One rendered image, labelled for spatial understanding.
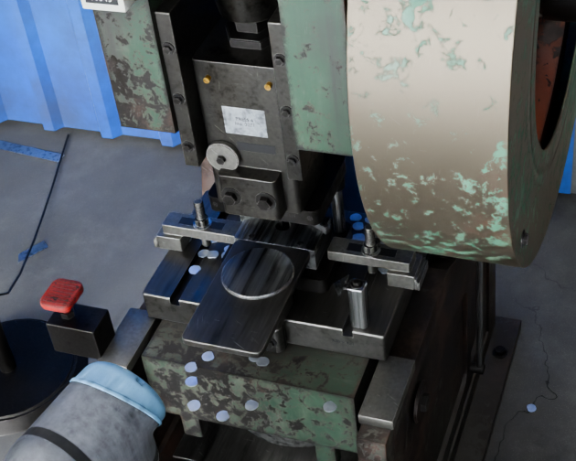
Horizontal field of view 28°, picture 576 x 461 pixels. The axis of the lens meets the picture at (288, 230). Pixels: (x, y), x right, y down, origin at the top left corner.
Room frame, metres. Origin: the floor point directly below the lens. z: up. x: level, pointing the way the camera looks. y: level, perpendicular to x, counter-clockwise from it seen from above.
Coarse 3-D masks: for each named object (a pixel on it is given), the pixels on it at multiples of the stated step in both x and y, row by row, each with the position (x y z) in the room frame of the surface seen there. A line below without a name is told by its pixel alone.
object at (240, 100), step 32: (224, 32) 1.57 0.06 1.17; (224, 64) 1.48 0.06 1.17; (256, 64) 1.46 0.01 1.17; (224, 96) 1.48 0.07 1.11; (256, 96) 1.46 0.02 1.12; (224, 128) 1.49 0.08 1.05; (256, 128) 1.46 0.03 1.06; (224, 160) 1.47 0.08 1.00; (256, 160) 1.47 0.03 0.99; (320, 160) 1.54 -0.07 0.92; (224, 192) 1.46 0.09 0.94; (256, 192) 1.44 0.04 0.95; (288, 192) 1.45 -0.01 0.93
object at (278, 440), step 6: (252, 432) 1.44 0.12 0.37; (258, 432) 1.42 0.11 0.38; (264, 438) 1.42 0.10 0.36; (270, 438) 1.41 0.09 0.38; (276, 438) 1.40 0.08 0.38; (282, 438) 1.39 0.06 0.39; (288, 438) 1.39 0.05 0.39; (276, 444) 1.41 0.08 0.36; (282, 444) 1.40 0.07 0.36; (288, 444) 1.40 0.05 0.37; (294, 444) 1.39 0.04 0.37; (300, 444) 1.39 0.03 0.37; (306, 444) 1.39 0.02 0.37; (312, 444) 1.39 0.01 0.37
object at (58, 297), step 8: (56, 280) 1.51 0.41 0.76; (64, 280) 1.50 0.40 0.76; (72, 280) 1.50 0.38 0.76; (48, 288) 1.49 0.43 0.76; (56, 288) 1.49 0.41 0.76; (64, 288) 1.48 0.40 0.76; (72, 288) 1.48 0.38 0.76; (80, 288) 1.48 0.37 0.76; (48, 296) 1.47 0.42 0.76; (56, 296) 1.47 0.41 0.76; (64, 296) 1.46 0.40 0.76; (72, 296) 1.46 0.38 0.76; (40, 304) 1.46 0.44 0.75; (48, 304) 1.45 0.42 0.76; (56, 304) 1.45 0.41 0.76; (64, 304) 1.44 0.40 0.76; (72, 304) 1.45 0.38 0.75; (64, 312) 1.44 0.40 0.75
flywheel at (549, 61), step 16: (544, 0) 1.29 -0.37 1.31; (560, 0) 1.28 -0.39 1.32; (544, 16) 1.31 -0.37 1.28; (560, 16) 1.29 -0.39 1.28; (544, 32) 1.54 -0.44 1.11; (560, 32) 1.54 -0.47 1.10; (544, 48) 1.52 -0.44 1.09; (560, 48) 1.52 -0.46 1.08; (544, 64) 1.50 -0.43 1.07; (560, 64) 1.53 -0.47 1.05; (544, 80) 1.48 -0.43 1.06; (544, 96) 1.45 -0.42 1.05; (544, 112) 1.42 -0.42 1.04; (544, 128) 1.40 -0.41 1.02; (544, 144) 1.41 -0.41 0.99
